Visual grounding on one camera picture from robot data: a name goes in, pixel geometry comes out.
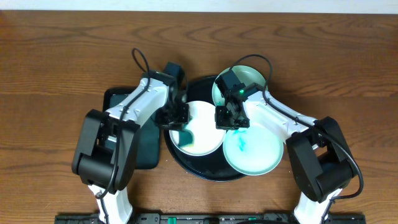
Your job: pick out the black round tray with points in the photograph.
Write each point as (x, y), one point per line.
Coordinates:
(210, 167)

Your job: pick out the green yellow sponge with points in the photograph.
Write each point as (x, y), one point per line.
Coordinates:
(185, 138)

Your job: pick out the mint plate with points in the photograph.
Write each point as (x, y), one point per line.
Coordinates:
(252, 151)
(246, 75)

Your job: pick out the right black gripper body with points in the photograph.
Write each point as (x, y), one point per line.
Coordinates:
(225, 119)

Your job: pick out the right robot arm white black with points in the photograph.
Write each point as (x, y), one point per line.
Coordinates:
(321, 161)

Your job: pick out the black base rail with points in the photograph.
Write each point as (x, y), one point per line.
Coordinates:
(155, 218)

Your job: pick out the black rectangular tray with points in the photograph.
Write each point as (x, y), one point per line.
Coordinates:
(149, 140)

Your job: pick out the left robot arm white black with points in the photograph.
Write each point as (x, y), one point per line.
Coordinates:
(105, 155)

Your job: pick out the white plate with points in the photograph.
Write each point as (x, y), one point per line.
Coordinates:
(207, 138)

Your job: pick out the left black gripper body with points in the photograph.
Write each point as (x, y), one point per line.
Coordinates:
(175, 121)

